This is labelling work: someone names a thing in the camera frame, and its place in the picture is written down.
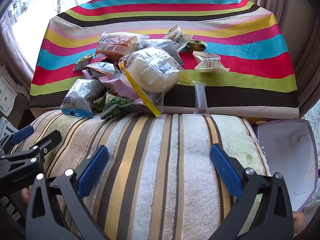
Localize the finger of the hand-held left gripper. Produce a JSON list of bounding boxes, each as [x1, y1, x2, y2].
[[0, 130, 62, 167], [0, 125, 35, 154]]

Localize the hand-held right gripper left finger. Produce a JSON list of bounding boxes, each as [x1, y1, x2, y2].
[[25, 145, 110, 240]]

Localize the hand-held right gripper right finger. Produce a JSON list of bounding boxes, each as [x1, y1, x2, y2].
[[207, 144, 294, 240]]

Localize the clear plastic packet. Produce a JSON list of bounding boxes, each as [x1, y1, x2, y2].
[[61, 78, 106, 118]]

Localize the white storage box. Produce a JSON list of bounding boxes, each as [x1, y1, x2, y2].
[[252, 119, 319, 213]]

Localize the green pea packet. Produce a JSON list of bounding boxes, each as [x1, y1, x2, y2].
[[99, 92, 133, 120]]

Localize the clear stick packet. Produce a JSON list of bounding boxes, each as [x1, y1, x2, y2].
[[192, 81, 210, 116]]

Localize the pink snack packet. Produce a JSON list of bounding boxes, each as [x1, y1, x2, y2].
[[83, 69, 143, 106]]

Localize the green yellow small packet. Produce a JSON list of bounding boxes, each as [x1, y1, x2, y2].
[[73, 54, 96, 72], [186, 40, 208, 52]]

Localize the silver orange snack packet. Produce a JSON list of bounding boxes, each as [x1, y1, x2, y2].
[[85, 62, 121, 80]]

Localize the cream pastry packet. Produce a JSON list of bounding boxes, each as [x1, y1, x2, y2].
[[192, 51, 230, 74]]

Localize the clear zip bag white buns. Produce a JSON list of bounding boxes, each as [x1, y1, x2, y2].
[[119, 47, 186, 117]]

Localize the orange clear bread packet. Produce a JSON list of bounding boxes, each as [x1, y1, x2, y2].
[[96, 32, 138, 61]]

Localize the dark grey snack packet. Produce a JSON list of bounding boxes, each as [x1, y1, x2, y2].
[[139, 39, 183, 64]]

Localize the white printed snack packet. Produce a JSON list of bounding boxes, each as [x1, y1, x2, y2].
[[162, 24, 193, 53]]

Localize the person's left hand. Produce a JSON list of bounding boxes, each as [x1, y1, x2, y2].
[[21, 188, 31, 205]]

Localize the white carved cabinet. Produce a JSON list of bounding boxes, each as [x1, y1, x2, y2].
[[0, 65, 25, 120]]

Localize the striped sofa cushion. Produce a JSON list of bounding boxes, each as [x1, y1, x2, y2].
[[10, 110, 273, 240]]

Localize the patterned lace curtain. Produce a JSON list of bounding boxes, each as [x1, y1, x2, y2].
[[302, 105, 320, 130]]

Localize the white sheer curtain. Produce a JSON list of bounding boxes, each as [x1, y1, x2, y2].
[[0, 0, 83, 73]]

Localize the striped colourful tablecloth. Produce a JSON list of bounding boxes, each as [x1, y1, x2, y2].
[[29, 0, 299, 119]]

